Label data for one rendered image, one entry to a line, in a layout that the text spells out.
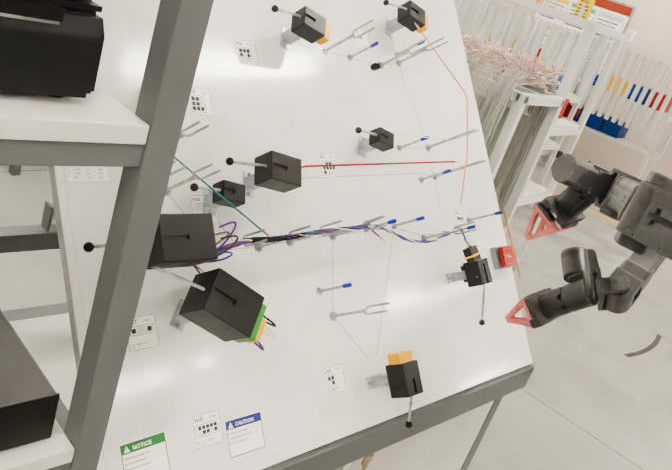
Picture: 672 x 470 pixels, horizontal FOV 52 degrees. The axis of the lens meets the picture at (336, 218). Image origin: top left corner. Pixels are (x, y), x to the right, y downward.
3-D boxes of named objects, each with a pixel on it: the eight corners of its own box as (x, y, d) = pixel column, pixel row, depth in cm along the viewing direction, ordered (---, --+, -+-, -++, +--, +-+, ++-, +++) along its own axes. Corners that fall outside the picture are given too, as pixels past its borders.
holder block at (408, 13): (365, 3, 161) (394, -14, 155) (396, 25, 168) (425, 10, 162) (364, 20, 160) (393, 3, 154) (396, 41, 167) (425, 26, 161)
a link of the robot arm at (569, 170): (624, 223, 131) (647, 182, 129) (584, 207, 125) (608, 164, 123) (580, 200, 141) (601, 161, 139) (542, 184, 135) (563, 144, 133)
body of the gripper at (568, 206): (538, 202, 140) (565, 179, 136) (560, 198, 148) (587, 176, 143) (558, 228, 138) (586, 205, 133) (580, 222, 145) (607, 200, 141)
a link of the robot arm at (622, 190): (651, 261, 93) (693, 187, 91) (609, 241, 95) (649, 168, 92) (623, 226, 134) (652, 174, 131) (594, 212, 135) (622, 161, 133)
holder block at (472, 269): (468, 287, 157) (483, 284, 154) (462, 263, 157) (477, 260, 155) (478, 284, 160) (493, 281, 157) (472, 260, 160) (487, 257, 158)
